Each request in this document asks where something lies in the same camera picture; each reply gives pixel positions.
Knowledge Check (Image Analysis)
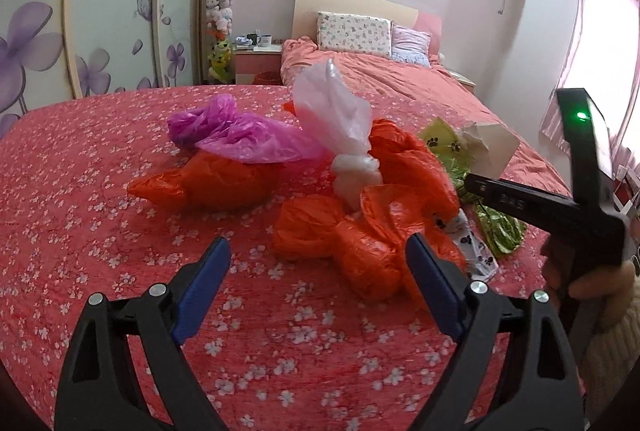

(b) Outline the magenta plastic bag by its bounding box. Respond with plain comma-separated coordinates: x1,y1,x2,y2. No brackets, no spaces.
168,93,324,165

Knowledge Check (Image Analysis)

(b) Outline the orange plastic bag front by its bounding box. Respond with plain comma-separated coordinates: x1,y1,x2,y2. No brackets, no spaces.
272,184,466,307

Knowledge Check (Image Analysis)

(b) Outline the orange plastic bag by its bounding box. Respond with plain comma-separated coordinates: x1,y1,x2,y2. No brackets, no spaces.
127,119,460,221
272,184,466,307

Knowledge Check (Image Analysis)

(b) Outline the person's right hand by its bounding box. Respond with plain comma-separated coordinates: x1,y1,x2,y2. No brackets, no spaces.
540,236,636,331

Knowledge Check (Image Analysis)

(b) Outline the yellow-green paw print bag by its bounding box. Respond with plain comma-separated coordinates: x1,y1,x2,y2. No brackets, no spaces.
418,117,526,258

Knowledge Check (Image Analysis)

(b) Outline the white paw print wrapper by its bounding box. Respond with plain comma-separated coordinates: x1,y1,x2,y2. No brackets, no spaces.
435,209,499,281

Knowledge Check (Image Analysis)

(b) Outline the pink window curtain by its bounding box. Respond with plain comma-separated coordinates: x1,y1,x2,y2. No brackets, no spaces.
555,0,639,172

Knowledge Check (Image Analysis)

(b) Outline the right nightstand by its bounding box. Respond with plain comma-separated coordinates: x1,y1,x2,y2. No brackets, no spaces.
448,69,476,94

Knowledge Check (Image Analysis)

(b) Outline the red floral table cloth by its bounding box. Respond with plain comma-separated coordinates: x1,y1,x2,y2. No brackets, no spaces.
0,82,586,431

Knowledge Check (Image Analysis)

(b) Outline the orange plastic bag rear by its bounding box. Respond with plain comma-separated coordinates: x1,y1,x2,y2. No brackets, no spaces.
127,119,460,221

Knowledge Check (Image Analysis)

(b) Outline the pink striped pillow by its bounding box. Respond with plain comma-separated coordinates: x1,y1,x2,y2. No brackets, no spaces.
392,23,432,67

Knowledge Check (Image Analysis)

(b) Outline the pale pink knotted bag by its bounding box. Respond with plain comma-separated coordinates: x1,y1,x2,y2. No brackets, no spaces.
292,60,383,211

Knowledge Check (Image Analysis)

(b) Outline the floral white pillow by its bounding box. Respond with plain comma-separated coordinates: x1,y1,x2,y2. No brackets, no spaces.
317,11,392,58

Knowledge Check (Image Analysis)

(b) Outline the bed with pink duvet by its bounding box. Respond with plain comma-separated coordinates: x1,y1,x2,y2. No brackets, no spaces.
281,37,485,115

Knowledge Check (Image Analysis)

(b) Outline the plush toy display tube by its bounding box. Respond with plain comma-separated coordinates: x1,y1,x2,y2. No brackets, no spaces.
205,0,234,84

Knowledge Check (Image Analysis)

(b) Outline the pink left nightstand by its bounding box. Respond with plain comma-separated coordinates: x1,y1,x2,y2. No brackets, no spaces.
233,44,282,86

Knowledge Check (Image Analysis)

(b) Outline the beige wooden headboard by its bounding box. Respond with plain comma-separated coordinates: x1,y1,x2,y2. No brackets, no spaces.
291,0,442,55

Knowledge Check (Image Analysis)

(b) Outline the white mug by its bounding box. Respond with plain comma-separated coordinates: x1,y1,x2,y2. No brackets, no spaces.
259,35,272,47

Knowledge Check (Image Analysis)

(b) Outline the wardrobe with purple flowers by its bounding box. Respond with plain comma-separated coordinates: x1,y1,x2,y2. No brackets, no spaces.
1,0,203,130

